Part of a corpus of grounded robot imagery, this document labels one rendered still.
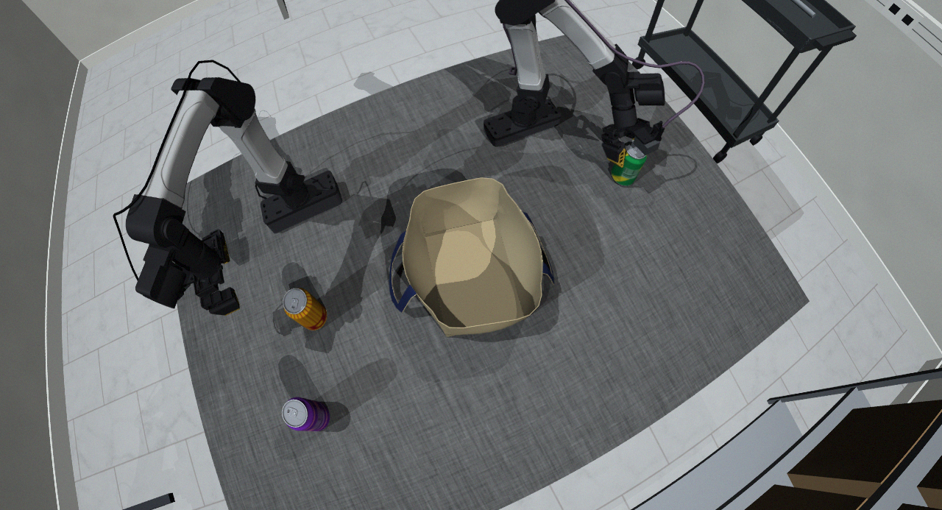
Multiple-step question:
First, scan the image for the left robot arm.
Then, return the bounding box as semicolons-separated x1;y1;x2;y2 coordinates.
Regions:
484;0;665;155

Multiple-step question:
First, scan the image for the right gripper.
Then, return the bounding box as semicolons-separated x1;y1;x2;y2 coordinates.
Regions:
183;229;240;316

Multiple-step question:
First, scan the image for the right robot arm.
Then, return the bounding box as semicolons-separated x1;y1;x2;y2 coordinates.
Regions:
126;77;338;308

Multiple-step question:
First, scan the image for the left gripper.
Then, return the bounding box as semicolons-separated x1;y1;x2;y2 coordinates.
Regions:
601;105;650;168

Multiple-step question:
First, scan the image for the beige canvas tote bag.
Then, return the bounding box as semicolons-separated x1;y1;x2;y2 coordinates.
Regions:
389;178;554;337

